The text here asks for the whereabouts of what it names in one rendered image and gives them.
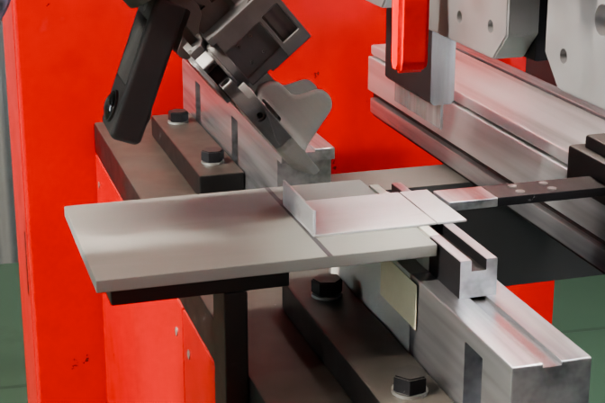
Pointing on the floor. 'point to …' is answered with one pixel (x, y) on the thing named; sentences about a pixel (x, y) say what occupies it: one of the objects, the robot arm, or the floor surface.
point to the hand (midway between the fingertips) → (298, 166)
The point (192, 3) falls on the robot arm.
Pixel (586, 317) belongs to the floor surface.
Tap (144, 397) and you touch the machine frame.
